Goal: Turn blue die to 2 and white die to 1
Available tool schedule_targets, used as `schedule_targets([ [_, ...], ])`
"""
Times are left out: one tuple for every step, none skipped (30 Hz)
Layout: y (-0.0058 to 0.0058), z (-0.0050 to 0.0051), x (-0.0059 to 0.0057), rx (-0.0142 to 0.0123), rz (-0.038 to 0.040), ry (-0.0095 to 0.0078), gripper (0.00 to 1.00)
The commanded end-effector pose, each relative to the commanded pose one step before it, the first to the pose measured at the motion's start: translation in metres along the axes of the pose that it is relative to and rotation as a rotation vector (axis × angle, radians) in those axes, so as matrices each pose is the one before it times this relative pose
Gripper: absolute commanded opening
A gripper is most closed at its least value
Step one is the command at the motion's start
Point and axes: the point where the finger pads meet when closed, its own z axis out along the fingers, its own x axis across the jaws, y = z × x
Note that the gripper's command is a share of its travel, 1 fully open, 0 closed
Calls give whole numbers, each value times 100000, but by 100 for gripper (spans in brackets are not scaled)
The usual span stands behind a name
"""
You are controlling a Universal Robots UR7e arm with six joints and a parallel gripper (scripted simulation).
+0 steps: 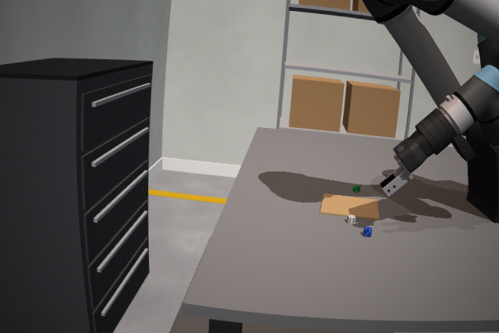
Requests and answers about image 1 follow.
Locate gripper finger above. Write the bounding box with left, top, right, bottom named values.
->
left=380, top=154, right=403, bottom=188
left=382, top=159, right=413, bottom=197

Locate blue die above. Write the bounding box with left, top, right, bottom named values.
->
left=363, top=227, right=372, bottom=237

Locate white die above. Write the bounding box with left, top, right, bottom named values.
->
left=347, top=214, right=356, bottom=224

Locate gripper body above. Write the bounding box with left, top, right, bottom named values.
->
left=393, top=95, right=480, bottom=173

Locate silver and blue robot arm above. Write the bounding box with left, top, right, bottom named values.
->
left=363, top=0, right=499, bottom=154

